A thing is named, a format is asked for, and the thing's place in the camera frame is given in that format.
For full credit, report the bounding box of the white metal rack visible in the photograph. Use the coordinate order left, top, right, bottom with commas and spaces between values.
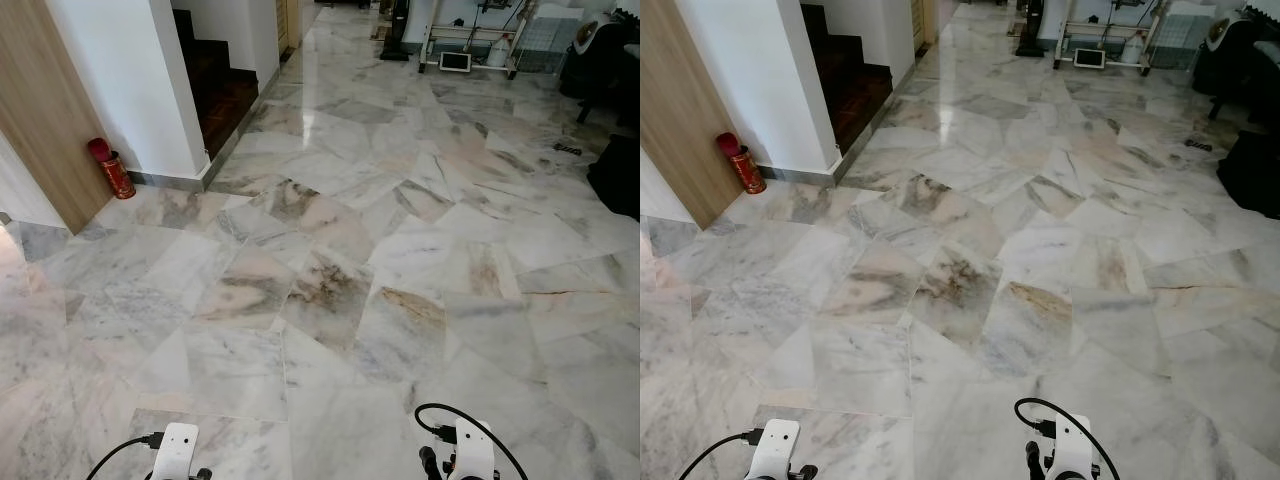
420, 0, 531, 81
1052, 0, 1166, 77

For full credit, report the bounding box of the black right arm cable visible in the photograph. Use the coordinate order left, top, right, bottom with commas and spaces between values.
1014, 397, 1122, 480
414, 403, 529, 480

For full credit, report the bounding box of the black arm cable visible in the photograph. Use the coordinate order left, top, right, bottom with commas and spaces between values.
678, 429, 765, 480
414, 403, 529, 480
85, 432, 165, 480
1014, 397, 1122, 480

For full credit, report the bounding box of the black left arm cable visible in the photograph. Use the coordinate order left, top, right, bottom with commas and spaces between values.
678, 429, 765, 480
85, 432, 165, 480

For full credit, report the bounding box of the black bag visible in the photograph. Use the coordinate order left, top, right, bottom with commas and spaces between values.
586, 133, 641, 221
1216, 130, 1280, 220

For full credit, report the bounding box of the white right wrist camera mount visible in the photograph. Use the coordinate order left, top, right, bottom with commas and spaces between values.
452, 420, 498, 480
1050, 415, 1097, 480

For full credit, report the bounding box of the white mesh crate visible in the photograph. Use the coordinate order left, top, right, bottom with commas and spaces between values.
1150, 0, 1216, 71
515, 3, 586, 73

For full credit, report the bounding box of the light wooden door panel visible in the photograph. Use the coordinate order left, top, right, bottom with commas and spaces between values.
640, 0, 746, 229
0, 0, 117, 235

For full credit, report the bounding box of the black chair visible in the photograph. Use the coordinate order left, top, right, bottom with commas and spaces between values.
1190, 10, 1280, 123
558, 12, 641, 126

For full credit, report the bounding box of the black upright vacuum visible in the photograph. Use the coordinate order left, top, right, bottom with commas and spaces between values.
379, 0, 413, 62
1014, 0, 1049, 58

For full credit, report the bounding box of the dark wooden staircase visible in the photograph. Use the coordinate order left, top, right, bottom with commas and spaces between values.
800, 3, 894, 156
172, 8, 261, 159

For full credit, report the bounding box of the red patterned canister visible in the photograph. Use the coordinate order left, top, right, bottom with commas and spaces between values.
716, 132, 768, 195
86, 137, 137, 200

